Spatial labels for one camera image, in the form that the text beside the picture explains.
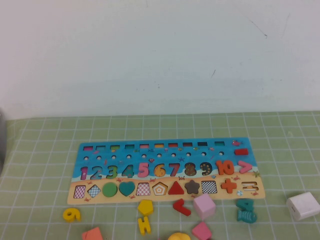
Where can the red number seven piece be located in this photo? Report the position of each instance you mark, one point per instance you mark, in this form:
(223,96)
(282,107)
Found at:
(180,206)

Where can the white box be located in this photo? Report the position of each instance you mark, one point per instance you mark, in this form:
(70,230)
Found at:
(302,206)

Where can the teal heart block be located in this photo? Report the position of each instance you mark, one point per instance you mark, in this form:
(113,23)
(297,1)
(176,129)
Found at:
(126,188)

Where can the teal number four piece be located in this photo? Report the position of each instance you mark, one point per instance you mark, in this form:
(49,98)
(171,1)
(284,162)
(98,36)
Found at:
(246,205)

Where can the green circle block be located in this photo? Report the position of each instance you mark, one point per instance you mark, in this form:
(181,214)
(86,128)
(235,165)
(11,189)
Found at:
(109,189)

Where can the pink diamond block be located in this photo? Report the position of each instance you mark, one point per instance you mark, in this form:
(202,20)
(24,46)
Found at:
(201,231)

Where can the pink number five piece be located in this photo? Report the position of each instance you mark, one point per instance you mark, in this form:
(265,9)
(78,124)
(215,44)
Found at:
(143,170)

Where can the blue wooden number puzzle board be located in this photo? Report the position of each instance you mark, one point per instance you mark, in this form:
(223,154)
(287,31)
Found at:
(162,157)

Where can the teal fish piece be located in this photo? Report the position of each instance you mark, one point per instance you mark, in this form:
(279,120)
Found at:
(247,217)

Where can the salmon orange block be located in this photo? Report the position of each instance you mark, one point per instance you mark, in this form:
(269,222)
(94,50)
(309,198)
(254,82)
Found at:
(92,235)

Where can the red minus sign piece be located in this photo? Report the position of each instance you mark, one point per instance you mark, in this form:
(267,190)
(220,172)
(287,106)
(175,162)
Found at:
(241,151)

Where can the yellow number six piece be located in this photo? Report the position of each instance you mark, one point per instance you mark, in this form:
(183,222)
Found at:
(71,215)

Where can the orange number ten piece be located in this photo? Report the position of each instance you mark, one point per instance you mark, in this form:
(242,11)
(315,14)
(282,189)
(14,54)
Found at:
(227,168)

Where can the yellow pentagon block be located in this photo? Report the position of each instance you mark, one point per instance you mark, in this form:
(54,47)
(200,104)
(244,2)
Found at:
(145,207)

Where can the light pink square block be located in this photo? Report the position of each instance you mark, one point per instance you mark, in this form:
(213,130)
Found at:
(203,206)

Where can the yellow rounded piece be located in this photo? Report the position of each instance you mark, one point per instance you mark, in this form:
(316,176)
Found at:
(178,237)

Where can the red triangle block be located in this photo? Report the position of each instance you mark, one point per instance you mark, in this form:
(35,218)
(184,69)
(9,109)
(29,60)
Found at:
(176,189)

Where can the yellow equals sign piece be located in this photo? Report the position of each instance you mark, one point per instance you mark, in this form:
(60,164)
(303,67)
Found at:
(144,226)

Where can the pink greater-than sign piece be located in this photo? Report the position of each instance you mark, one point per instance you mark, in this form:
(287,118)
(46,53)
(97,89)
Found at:
(246,167)

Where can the orange plus sign piece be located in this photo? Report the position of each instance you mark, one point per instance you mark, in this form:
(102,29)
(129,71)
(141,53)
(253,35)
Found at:
(228,186)

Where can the brown star block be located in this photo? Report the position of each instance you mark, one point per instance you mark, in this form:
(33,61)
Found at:
(193,187)

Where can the green checked table mat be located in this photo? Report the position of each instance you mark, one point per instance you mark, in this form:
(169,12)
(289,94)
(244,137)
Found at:
(37,162)

